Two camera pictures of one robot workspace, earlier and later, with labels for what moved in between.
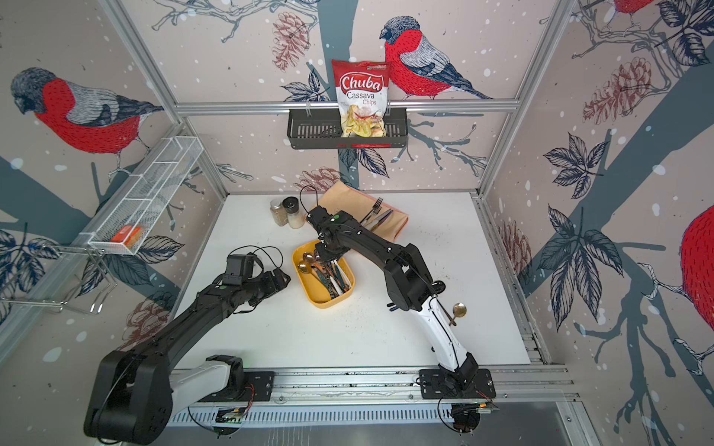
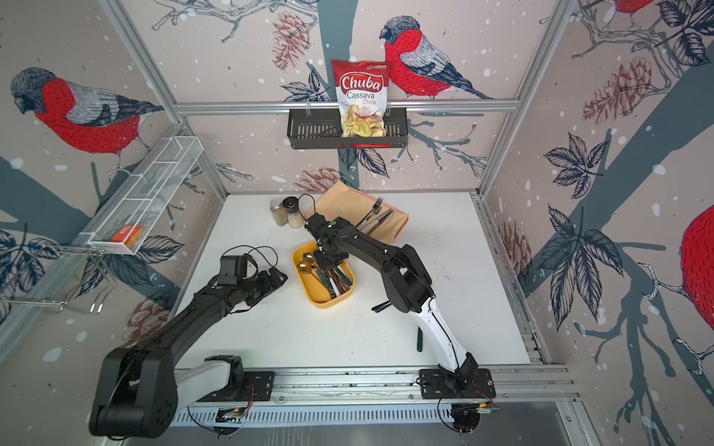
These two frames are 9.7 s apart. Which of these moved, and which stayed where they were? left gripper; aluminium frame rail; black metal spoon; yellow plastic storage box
Moved: black metal spoon
Stayed: yellow plastic storage box; aluminium frame rail; left gripper
